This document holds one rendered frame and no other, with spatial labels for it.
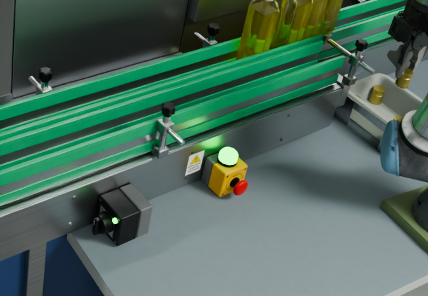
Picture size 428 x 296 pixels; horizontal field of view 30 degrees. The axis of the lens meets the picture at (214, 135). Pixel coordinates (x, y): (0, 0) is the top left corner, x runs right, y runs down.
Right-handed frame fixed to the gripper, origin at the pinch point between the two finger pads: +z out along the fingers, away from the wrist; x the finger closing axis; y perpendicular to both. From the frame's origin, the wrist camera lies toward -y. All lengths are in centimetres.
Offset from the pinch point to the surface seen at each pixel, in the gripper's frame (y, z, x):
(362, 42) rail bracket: 6.1, -8.9, 14.1
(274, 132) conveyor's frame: 5.3, 10.6, 37.9
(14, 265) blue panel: 5, 21, 106
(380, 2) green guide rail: 25.9, -3.3, -16.7
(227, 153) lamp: 1, 7, 57
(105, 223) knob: -2, 11, 90
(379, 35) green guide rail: 18.2, 2.0, -10.3
